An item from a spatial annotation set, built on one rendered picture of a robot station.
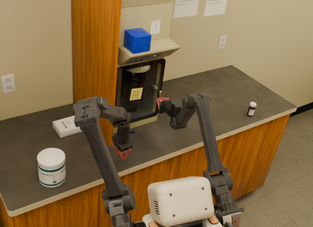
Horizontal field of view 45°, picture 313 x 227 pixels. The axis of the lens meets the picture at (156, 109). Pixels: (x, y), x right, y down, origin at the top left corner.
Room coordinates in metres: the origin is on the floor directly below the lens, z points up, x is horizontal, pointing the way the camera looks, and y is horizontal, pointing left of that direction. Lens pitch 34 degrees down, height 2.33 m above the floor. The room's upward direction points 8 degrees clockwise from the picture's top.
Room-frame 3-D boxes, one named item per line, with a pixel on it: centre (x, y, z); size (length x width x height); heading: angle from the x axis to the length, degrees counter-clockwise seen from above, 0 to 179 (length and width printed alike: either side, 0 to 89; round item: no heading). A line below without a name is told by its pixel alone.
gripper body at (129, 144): (1.40, 0.14, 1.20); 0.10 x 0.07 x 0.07; 38
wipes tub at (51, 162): (1.33, 0.47, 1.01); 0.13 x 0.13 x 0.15
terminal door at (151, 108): (1.85, 0.11, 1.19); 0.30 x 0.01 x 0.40; 128
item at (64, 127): (1.75, 0.50, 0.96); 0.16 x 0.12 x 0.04; 129
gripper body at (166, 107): (1.79, -0.07, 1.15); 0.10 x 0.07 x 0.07; 128
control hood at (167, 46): (1.81, 0.08, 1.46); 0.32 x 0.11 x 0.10; 128
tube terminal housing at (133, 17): (1.95, 0.19, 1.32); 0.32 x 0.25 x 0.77; 128
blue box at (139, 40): (1.75, 0.14, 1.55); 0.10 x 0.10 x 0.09; 38
